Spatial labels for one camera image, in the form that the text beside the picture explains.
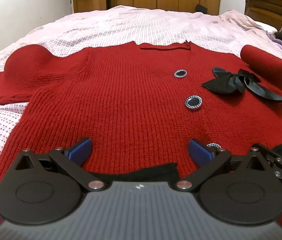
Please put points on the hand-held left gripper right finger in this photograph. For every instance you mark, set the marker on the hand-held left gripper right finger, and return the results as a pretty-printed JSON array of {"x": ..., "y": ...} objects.
[{"x": 200, "y": 153}]

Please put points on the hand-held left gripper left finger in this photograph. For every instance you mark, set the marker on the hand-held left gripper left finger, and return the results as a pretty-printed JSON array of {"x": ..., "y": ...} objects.
[{"x": 80, "y": 150}]

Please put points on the red knit cardigan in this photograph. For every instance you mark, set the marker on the red knit cardigan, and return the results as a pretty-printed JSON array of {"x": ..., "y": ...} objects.
[{"x": 121, "y": 97}]

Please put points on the white pillow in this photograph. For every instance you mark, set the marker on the white pillow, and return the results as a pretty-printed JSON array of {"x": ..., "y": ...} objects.
[{"x": 265, "y": 27}]

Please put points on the pink checked bed sheet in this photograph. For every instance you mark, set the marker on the pink checked bed sheet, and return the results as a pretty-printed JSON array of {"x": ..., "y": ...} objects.
[{"x": 121, "y": 27}]

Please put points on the wooden headboard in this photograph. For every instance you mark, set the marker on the wooden headboard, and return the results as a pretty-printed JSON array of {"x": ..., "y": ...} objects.
[{"x": 273, "y": 7}]

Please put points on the small black pouch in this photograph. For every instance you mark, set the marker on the small black pouch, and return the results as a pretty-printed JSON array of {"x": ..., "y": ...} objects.
[{"x": 201, "y": 8}]

